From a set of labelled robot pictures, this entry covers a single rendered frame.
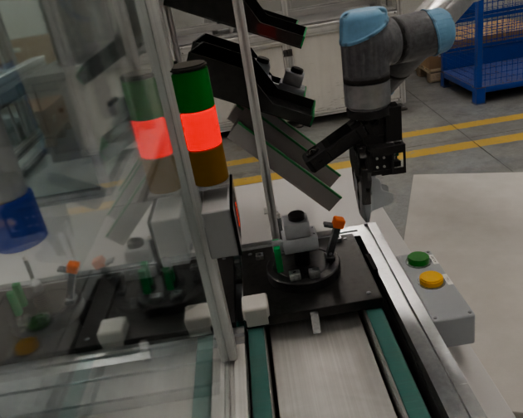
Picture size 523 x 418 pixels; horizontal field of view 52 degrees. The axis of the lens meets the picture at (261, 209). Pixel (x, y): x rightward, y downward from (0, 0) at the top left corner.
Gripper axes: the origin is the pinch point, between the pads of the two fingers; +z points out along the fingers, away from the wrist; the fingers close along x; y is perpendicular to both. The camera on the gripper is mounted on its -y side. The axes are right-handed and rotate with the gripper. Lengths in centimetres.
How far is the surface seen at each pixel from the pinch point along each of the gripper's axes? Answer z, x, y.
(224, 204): -16.5, -23.2, -22.6
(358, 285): 10.1, -7.1, -3.1
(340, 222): 0.4, -0.7, -4.2
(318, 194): 3.8, 20.8, -5.2
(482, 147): 103, 282, 149
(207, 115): -27.8, -20.8, -22.8
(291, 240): 1.9, -1.8, -13.5
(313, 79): 61, 407, 46
